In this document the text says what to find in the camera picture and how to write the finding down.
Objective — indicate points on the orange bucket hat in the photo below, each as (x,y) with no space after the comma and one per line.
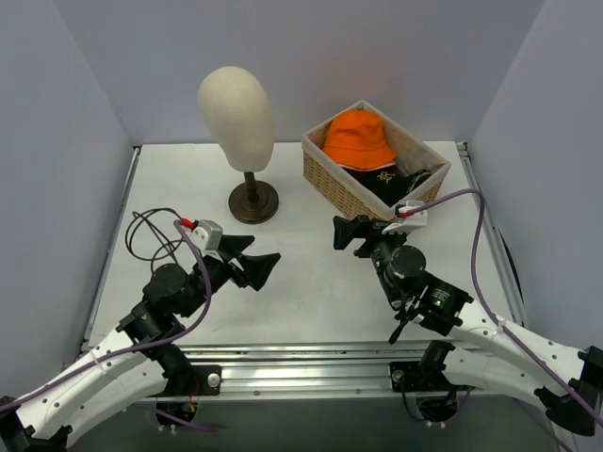
(357,138)

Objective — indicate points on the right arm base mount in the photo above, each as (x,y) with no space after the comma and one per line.
(427,398)

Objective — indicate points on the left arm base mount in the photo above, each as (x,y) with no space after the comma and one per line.
(184,389)

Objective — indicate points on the wicker basket with liner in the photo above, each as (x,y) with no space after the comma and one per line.
(350,197)

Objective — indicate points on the pink bucket hat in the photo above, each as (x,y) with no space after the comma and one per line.
(378,167)

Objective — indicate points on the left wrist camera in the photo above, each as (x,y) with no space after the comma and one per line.
(206,235)

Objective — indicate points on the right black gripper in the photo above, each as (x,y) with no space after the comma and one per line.
(366,236)

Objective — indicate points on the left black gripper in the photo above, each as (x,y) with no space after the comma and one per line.
(231,265)

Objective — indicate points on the black wire hat stand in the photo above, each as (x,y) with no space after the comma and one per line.
(147,237)

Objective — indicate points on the black embroidered cap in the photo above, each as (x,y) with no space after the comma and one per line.
(390,185)

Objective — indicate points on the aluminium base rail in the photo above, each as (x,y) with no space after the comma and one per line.
(305,372)

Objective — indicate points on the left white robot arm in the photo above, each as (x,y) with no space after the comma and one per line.
(138,358)

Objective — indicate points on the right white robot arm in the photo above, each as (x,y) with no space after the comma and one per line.
(478,348)

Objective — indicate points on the cream mannequin head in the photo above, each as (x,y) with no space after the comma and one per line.
(237,112)

